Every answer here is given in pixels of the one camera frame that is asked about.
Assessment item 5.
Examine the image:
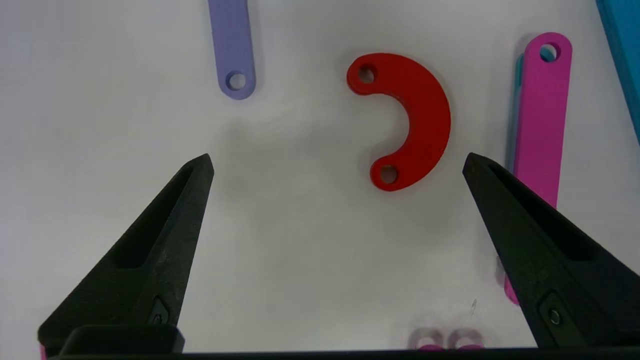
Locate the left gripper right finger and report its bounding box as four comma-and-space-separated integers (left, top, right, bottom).
462, 152, 640, 348

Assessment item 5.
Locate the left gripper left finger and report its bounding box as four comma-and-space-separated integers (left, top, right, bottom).
37, 153, 215, 346

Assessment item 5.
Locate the small red arc piece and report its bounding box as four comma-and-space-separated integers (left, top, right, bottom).
346, 52, 452, 192

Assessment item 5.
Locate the short blue bar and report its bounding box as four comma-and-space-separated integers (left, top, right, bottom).
595, 0, 640, 146

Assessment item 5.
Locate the short purple bar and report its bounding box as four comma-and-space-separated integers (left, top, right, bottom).
208, 0, 257, 101

